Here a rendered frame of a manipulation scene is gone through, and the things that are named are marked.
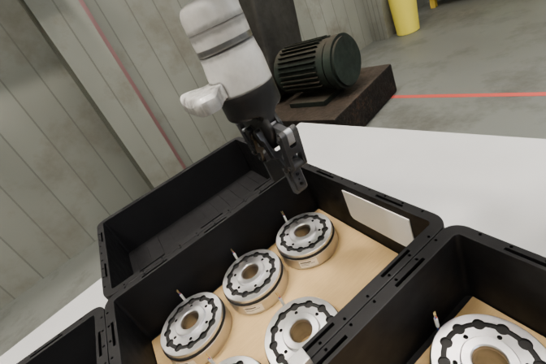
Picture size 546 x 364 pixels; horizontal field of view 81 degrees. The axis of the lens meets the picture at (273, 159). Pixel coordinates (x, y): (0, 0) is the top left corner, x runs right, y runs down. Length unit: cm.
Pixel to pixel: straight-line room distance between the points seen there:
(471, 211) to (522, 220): 8
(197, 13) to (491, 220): 63
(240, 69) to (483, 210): 57
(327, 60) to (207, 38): 216
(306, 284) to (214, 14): 40
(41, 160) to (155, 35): 139
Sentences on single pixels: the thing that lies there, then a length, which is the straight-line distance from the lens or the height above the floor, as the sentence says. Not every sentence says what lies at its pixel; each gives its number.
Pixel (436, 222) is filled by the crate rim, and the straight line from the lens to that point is 42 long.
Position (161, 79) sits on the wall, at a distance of 321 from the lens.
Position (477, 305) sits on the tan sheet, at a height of 83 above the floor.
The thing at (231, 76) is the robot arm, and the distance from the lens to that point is 38.
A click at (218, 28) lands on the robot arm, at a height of 121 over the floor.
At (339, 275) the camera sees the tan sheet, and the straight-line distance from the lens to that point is 53.
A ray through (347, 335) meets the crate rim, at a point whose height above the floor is 93.
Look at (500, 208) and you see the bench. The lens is 78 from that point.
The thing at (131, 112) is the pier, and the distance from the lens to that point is 286.
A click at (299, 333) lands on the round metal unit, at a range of 47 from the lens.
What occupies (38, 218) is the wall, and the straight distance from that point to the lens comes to 316.
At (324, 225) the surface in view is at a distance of 56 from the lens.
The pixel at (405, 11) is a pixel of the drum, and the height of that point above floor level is 30.
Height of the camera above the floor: 122
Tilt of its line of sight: 26 degrees down
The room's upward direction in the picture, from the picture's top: 25 degrees counter-clockwise
